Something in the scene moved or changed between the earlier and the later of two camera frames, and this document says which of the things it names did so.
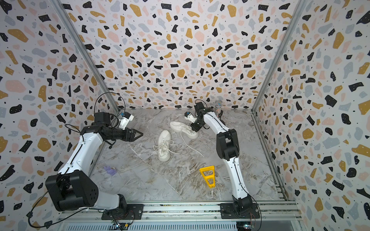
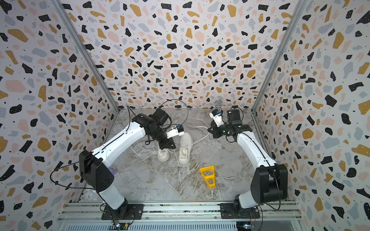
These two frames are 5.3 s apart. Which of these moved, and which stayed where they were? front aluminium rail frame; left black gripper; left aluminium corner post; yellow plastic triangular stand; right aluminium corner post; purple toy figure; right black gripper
Moved: left black gripper; right black gripper
Stayed: left aluminium corner post; right aluminium corner post; front aluminium rail frame; yellow plastic triangular stand; purple toy figure
